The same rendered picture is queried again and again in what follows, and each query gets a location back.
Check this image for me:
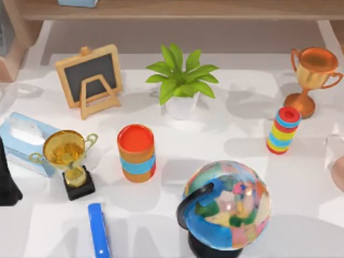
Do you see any colourful globe on black stand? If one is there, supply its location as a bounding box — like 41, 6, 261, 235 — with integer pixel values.
176, 160, 271, 258

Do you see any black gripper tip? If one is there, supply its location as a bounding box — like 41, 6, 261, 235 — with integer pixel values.
0, 137, 23, 207

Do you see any orange and blue cylinder can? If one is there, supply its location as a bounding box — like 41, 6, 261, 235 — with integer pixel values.
117, 123, 157, 184

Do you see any gold trophy with black base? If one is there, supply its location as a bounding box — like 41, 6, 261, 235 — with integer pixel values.
28, 130, 98, 202

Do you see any copper trophy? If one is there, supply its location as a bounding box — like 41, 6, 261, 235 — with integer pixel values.
283, 47, 344, 119

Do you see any wooden shelf unit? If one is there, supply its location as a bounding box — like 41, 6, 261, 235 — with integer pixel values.
0, 0, 344, 83

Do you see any blue stapler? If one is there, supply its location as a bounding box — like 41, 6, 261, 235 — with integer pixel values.
88, 203, 112, 258

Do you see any salmon-coloured box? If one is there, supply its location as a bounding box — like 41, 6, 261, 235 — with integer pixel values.
331, 155, 344, 192

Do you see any green plant in white pot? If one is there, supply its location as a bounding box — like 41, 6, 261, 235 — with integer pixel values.
145, 43, 220, 120

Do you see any light blue tissue box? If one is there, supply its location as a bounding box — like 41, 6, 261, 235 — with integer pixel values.
0, 111, 63, 178

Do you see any stack of coloured rings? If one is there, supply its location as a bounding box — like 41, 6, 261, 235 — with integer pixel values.
266, 106, 302, 156

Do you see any wooden framed blackboard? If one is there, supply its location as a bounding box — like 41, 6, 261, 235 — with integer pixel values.
55, 44, 124, 120

